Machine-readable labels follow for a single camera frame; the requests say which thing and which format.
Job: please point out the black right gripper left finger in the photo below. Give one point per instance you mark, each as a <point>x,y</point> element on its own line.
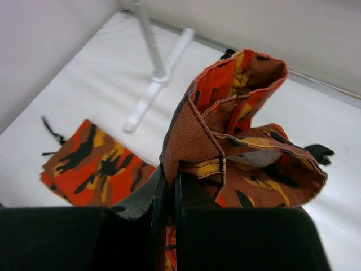
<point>127,236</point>

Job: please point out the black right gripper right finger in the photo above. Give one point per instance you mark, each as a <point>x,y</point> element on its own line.
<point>210,237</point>

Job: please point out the orange camouflage trousers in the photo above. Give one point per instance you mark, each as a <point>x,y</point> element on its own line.
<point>209,138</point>

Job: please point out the white clothes rack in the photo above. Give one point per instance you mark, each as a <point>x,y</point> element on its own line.
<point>162,69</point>

